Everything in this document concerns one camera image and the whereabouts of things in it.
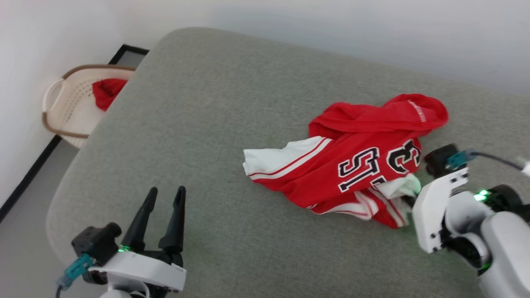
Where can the red cloth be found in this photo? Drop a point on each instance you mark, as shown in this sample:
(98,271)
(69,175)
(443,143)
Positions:
(107,92)

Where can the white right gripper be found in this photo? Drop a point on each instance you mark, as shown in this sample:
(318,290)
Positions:
(432,215)

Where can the red and white basketball jersey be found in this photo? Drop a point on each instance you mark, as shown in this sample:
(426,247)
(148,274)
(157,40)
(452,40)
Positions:
(352,165)

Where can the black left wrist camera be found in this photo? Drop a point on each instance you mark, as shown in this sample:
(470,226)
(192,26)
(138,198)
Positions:
(95,242)

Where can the beige plastic laundry basket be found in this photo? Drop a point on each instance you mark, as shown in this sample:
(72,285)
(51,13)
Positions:
(70,111)

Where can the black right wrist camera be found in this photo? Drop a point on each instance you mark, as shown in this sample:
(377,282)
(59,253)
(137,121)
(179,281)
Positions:
(437,161)

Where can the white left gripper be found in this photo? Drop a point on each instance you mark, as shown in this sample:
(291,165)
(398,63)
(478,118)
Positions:
(145,271)

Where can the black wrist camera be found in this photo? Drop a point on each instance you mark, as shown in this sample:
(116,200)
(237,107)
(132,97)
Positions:
(437,161)
(95,242)

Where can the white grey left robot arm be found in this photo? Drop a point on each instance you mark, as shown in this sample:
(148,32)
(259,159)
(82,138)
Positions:
(118,294)

